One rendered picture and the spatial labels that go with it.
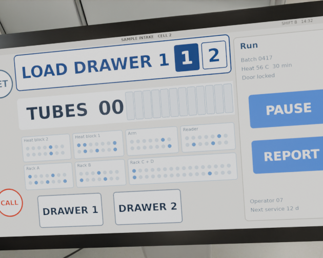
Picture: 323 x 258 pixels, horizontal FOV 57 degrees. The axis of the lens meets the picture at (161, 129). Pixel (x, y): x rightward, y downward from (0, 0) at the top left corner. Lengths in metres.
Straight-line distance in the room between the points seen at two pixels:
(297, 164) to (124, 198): 0.23
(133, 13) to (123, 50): 1.01
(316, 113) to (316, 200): 0.11
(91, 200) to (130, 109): 0.14
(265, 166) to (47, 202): 0.30
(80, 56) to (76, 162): 0.15
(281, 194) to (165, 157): 0.16
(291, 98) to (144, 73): 0.19
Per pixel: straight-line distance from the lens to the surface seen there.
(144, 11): 1.38
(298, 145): 0.42
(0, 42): 0.49
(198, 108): 0.40
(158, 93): 0.40
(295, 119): 0.42
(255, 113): 0.41
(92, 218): 0.44
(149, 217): 0.42
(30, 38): 0.47
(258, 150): 0.41
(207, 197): 0.41
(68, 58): 0.44
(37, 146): 0.45
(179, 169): 0.40
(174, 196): 0.41
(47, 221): 0.47
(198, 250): 0.70
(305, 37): 0.44
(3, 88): 0.48
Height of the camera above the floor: 1.35
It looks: 41 degrees down
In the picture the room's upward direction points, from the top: 9 degrees counter-clockwise
